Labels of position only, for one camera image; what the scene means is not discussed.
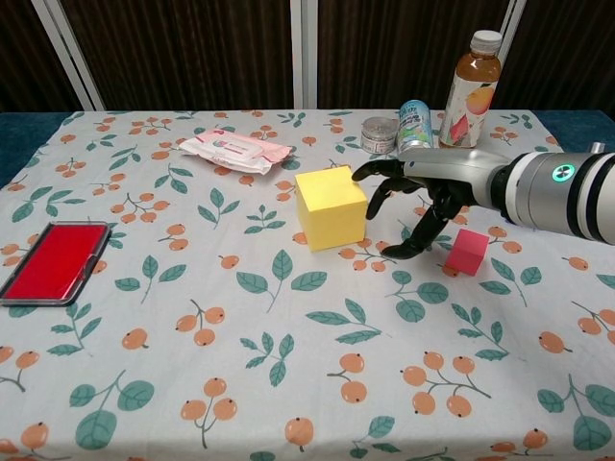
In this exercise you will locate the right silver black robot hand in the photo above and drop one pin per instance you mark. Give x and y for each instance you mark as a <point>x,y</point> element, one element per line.
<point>447,173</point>

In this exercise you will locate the small red cube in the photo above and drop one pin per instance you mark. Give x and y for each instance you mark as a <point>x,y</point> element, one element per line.
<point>463,254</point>

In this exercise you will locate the large yellow cube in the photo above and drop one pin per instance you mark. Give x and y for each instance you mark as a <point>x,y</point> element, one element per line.
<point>331,216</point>

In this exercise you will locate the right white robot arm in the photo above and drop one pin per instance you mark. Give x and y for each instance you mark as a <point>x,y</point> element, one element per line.
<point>567,192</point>

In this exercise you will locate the light blue drink can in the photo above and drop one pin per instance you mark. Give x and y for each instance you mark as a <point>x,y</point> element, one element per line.
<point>413,127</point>

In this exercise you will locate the tea bottle with white cap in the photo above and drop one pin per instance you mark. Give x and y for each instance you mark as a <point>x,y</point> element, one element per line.
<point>468,110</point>

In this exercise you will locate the small clear round jar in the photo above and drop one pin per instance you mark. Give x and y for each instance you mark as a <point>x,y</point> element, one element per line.
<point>377,134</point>

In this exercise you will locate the dark ribbed partition panel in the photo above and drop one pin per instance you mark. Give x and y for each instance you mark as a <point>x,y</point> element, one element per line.
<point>567,57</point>
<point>24,57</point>
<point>384,48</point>
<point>192,48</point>

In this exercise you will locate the pink white wet wipes pack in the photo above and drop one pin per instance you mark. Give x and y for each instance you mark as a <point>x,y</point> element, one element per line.
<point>230,149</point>

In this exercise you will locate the floral fruit print tablecloth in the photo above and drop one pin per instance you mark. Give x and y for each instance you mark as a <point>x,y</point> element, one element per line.
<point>192,336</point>

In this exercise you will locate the red ink pad case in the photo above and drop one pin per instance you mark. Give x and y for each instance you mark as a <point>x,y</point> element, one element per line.
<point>53,261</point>

